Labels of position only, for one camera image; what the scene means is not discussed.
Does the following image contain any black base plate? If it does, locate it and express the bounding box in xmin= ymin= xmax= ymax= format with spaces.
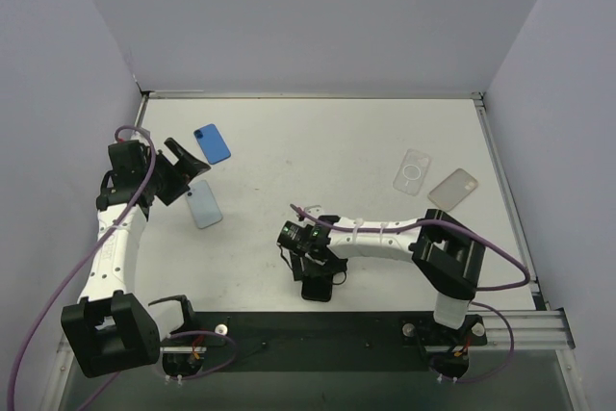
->
xmin=161 ymin=311 xmax=487 ymax=378

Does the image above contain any clear phone case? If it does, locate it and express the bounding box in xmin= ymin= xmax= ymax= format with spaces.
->
xmin=427 ymin=168 xmax=479 ymax=212
xmin=393 ymin=149 xmax=431 ymax=196

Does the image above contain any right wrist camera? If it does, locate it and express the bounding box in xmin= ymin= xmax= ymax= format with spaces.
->
xmin=303 ymin=205 xmax=323 ymax=218

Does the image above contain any aluminium front rail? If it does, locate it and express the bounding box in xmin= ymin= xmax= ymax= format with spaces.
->
xmin=57 ymin=307 xmax=577 ymax=353

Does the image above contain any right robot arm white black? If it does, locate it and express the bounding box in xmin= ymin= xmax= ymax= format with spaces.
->
xmin=276 ymin=209 xmax=485 ymax=329

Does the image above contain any black phone with blue back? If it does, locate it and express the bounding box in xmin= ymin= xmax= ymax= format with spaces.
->
xmin=193 ymin=123 xmax=231 ymax=165

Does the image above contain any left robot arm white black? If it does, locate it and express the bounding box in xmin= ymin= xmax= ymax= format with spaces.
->
xmin=61 ymin=138 xmax=210 ymax=378

